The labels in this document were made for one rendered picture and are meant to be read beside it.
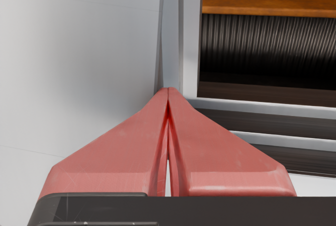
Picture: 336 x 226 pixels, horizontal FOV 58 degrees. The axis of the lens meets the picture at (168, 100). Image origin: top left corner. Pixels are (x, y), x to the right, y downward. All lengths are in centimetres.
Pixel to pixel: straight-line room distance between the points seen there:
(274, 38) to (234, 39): 5
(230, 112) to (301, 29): 31
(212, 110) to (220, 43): 30
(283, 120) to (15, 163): 14
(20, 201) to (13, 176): 2
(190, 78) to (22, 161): 10
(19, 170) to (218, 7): 18
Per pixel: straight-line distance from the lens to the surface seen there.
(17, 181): 20
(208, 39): 45
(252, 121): 16
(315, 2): 27
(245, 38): 45
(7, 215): 23
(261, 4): 26
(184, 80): 15
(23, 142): 17
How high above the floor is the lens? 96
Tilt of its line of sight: 53 degrees down
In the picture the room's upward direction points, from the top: 164 degrees counter-clockwise
